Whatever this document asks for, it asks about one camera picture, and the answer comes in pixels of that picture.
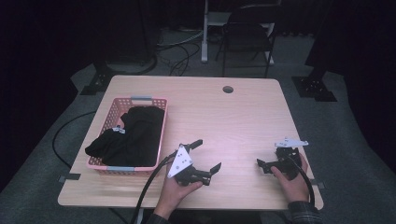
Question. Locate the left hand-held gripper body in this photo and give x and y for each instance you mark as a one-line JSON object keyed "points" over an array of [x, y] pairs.
{"points": [[180, 162]]}

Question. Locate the person's right hand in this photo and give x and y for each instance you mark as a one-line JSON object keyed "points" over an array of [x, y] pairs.
{"points": [[292, 186]]}

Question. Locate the black stand base plate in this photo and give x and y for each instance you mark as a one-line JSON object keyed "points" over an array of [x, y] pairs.
{"points": [[99, 81], [313, 88]]}

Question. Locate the black folding chair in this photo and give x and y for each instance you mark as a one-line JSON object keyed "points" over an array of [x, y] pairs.
{"points": [[246, 37]]}

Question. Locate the person's left hand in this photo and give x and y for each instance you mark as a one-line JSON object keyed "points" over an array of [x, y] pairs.
{"points": [[172, 193]]}

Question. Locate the black garment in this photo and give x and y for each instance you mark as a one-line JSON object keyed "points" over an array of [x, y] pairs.
{"points": [[137, 140]]}

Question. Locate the white desk frame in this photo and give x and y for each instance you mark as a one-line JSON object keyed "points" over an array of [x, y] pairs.
{"points": [[204, 46]]}

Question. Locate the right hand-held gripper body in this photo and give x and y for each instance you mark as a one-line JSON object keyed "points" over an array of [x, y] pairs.
{"points": [[288, 161]]}

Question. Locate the black round stand base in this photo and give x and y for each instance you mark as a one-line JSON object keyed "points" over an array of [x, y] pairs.
{"points": [[152, 63]]}

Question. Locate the pink plastic basket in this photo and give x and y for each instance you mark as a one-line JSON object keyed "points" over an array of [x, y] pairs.
{"points": [[115, 113]]}

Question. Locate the dark round table grommet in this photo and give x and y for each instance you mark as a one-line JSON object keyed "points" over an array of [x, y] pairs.
{"points": [[228, 89]]}

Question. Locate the dark tape piece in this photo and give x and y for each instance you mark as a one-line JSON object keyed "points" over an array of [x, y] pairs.
{"points": [[318, 184], [69, 177]]}

